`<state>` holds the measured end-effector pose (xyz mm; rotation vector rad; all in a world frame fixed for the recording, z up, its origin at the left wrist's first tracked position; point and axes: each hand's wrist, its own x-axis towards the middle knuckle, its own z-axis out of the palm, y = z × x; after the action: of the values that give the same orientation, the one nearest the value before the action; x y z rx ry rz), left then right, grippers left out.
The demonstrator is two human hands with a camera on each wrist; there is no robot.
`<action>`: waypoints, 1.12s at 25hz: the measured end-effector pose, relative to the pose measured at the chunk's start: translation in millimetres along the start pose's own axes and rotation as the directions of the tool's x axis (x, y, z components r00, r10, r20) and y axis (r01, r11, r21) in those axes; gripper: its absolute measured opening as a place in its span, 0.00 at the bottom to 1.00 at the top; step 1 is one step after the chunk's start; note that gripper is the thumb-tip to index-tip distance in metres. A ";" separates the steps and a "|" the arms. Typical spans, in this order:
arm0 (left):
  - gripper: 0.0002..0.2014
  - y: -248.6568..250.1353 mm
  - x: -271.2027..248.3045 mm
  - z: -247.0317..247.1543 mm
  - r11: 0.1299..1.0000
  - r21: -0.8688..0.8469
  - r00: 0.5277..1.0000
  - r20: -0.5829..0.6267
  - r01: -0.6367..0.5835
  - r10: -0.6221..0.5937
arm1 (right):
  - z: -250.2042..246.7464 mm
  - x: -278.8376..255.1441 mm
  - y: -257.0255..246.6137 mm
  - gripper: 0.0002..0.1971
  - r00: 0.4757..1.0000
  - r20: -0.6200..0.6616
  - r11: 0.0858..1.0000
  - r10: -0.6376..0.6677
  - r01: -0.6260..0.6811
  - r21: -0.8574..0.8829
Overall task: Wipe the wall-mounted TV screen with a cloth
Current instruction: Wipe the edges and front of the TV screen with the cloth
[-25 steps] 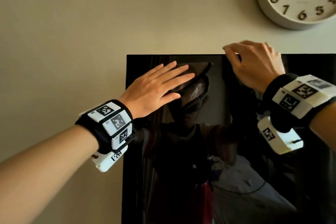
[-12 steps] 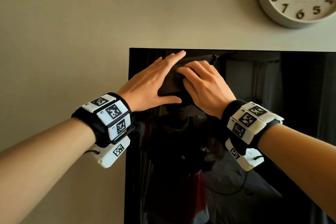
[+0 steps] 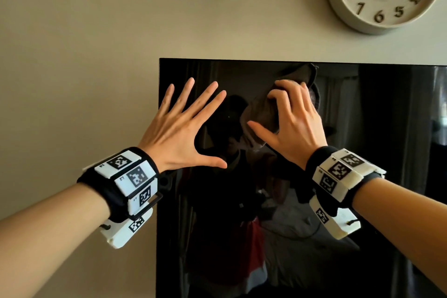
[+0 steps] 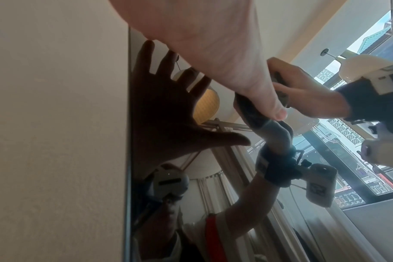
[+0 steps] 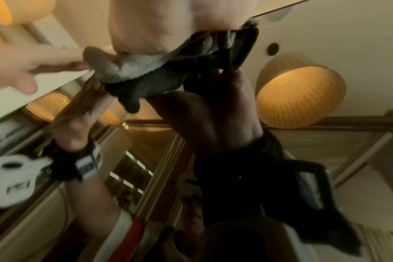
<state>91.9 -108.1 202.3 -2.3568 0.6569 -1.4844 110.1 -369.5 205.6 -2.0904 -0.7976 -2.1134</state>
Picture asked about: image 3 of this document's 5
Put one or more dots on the grey cloth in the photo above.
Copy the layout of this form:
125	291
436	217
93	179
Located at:
260	112

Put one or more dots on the person's right forearm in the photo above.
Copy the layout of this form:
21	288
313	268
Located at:
401	221

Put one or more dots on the person's right hand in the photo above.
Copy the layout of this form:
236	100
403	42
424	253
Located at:
300	133

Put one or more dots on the right wrist marker band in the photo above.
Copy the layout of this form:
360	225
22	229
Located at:
337	172

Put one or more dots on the person's left forearm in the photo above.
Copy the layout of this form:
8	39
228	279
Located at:
45	238

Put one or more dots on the person's left hand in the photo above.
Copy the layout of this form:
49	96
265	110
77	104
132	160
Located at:
171	140

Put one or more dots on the wrist marker band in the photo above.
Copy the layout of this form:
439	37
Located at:
337	172
136	177

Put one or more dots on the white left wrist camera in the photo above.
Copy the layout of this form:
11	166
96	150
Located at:
120	235

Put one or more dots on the left wrist marker band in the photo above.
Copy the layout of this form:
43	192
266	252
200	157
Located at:
136	177

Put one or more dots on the black wall-mounted television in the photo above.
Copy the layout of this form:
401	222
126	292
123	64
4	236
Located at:
384	116

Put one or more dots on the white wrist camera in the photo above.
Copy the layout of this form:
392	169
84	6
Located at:
120	235
335	226

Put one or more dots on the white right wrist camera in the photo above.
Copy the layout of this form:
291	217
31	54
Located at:
335	226

